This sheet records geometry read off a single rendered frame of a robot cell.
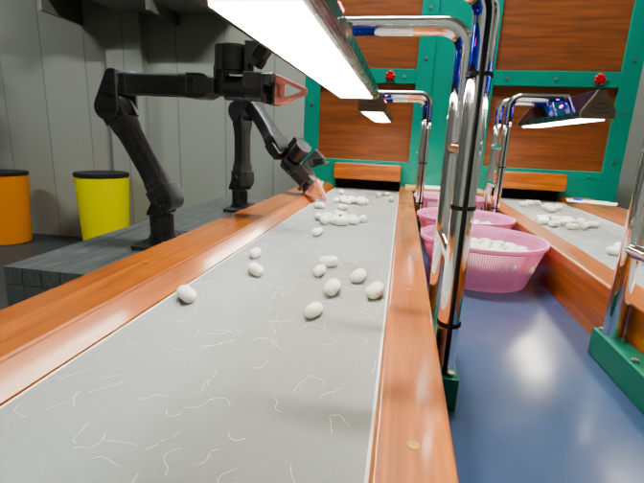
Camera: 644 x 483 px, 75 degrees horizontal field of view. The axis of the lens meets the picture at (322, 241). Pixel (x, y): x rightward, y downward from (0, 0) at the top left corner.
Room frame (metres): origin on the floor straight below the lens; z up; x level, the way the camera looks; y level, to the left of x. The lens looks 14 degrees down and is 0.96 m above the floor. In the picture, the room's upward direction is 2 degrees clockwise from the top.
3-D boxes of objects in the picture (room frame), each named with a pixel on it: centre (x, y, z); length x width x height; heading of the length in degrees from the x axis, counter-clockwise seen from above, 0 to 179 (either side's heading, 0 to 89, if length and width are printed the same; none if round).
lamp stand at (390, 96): (1.48, -0.25, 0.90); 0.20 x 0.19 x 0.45; 170
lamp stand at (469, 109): (0.53, -0.08, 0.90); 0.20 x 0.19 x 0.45; 170
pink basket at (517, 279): (0.91, -0.35, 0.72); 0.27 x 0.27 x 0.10
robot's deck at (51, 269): (1.38, 0.14, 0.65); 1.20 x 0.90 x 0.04; 171
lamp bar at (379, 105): (1.50, -0.17, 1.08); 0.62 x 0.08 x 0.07; 170
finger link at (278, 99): (1.08, 0.10, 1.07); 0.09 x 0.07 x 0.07; 81
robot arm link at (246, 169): (1.70, 0.33, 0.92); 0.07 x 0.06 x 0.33; 138
